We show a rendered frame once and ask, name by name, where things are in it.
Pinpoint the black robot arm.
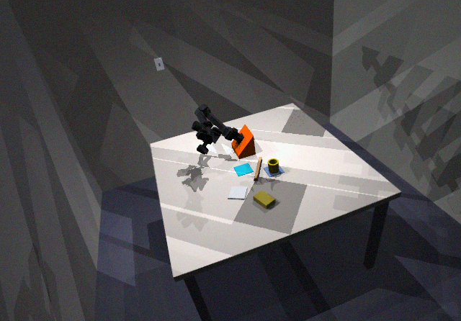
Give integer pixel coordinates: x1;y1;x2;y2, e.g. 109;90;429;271
192;104;244;144

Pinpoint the tan wooden bar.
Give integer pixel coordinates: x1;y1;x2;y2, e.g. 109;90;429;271
254;157;262;181

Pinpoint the yellow cup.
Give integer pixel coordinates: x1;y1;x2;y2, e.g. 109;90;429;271
267;158;279;173

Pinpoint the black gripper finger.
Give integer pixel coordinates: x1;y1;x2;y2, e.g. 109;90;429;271
210;131;220;143
198;146;209;154

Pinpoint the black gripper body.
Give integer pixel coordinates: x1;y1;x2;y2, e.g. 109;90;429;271
197;127;222;155

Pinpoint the yellow rectangular block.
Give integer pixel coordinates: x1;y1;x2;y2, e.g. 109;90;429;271
254;190;276;209

